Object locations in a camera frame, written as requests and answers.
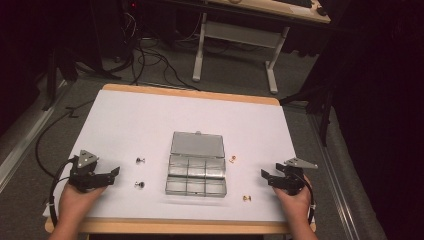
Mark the dark metal stand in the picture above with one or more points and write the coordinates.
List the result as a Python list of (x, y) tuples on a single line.
[(320, 106), (51, 80)]

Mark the dark equipment with red light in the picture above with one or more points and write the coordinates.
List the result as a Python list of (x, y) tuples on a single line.
[(111, 30)]

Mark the person's right hand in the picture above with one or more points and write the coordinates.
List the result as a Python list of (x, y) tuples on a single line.
[(295, 203)]

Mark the dark metal screw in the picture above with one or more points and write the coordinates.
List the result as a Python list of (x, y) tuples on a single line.
[(140, 160), (140, 184)]

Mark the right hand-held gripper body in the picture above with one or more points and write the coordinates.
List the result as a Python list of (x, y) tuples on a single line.
[(290, 181)]

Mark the black keyboard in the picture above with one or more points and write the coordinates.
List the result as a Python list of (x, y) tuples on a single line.
[(295, 2)]

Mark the wooden table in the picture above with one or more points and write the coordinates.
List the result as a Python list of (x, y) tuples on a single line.
[(186, 94)]

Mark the black computer mouse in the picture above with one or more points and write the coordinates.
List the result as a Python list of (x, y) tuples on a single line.
[(322, 11)]

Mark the desk with white legs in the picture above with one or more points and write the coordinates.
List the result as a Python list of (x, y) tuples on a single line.
[(240, 33)]

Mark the metal floor rail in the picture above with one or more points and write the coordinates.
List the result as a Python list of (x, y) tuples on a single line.
[(26, 140), (335, 183)]

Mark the person's left hand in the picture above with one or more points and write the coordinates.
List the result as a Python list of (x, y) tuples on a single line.
[(78, 203)]

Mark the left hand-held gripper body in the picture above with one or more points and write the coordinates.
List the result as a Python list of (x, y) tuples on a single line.
[(83, 173)]

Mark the white paper sheet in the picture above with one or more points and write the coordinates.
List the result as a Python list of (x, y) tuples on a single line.
[(150, 120)]

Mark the small brass fitting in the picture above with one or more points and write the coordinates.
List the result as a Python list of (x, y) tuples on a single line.
[(233, 159), (247, 198)]

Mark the clear plastic compartment box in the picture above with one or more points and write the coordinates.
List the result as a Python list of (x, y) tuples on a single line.
[(196, 166)]

